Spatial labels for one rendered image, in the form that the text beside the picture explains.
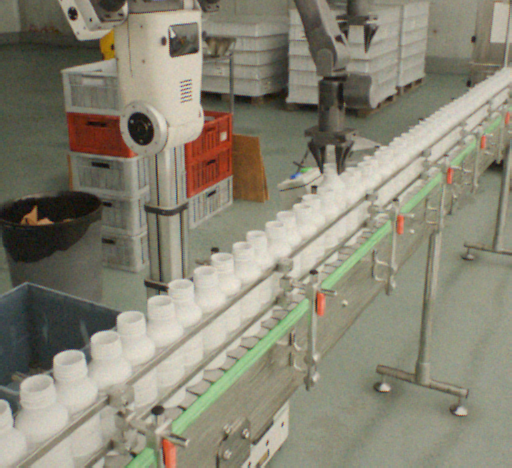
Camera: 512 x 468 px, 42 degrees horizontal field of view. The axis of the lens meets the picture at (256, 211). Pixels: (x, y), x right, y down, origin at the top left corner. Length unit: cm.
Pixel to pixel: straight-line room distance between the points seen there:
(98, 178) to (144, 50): 198
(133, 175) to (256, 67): 495
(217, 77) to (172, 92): 688
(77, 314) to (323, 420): 139
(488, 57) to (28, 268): 408
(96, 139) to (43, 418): 298
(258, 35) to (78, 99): 491
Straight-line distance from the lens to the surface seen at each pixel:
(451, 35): 1155
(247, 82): 853
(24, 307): 161
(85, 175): 382
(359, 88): 140
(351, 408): 275
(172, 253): 207
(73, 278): 297
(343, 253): 155
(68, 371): 86
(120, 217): 377
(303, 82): 805
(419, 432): 268
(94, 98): 366
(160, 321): 97
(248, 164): 482
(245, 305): 116
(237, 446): 119
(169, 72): 187
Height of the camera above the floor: 161
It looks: 20 degrees down
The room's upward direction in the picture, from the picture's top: straight up
